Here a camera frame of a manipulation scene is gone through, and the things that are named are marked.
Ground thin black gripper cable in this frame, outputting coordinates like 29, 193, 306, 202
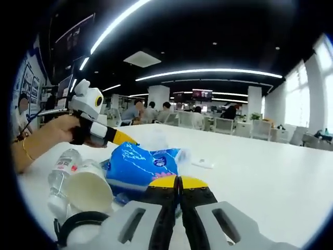
15, 108, 45, 141

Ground person's left hand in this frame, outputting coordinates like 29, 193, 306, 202
50, 114, 108, 149

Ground blue tissue packet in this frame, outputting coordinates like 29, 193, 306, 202
106, 141, 192, 194

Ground white and blue wipes packet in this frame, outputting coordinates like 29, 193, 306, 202
100, 158, 131, 207

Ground white paper cup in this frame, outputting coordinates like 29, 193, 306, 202
65, 158, 116, 213

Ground square ceiling panel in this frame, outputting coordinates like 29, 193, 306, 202
123, 50, 162, 69

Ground large bright windows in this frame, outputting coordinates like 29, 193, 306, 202
285, 33, 333, 131

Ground small white item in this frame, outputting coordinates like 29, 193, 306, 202
190, 158, 214, 169

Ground long ceiling light strip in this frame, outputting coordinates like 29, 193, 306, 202
135, 68, 283, 82
90, 0, 152, 55

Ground gold bracelet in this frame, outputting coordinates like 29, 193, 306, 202
21, 137, 35, 161

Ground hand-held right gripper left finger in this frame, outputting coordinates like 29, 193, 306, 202
100, 174, 180, 250

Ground clear plastic water bottle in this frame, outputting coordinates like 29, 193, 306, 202
46, 148, 83, 217

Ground small hanging screen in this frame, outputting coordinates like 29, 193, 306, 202
192, 89, 213, 101

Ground row of white office chairs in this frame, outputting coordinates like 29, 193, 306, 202
166, 110, 313, 147

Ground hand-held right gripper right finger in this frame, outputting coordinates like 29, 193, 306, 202
179, 174, 300, 250

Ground open laptop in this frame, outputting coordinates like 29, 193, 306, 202
55, 74, 74, 110

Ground dark hanging display screen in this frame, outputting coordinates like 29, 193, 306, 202
54, 13, 96, 77

